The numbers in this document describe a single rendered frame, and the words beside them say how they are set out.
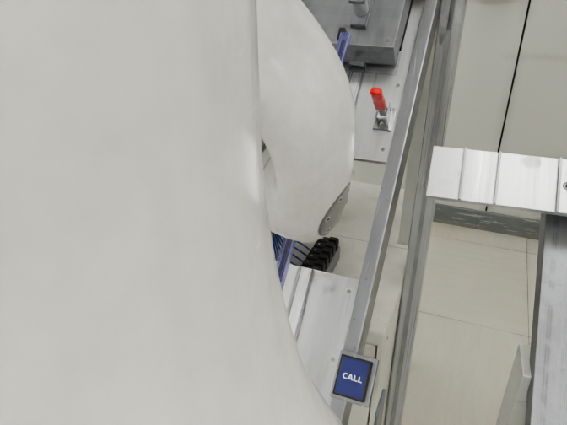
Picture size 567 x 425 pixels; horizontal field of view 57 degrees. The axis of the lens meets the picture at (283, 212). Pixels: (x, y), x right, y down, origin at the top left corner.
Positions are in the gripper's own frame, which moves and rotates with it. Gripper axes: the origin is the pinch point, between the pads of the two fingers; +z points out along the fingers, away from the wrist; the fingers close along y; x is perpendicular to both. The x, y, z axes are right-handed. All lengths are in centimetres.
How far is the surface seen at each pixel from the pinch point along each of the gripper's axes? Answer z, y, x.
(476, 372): 127, -32, 29
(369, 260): 10.0, -8.6, 4.9
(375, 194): 85, 5, -17
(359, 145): 13.9, -2.9, -12.1
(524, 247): 199, -47, -23
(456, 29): 23.7, -13.1, -36.7
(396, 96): 15.4, -6.8, -20.9
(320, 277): 10.5, -2.1, 8.8
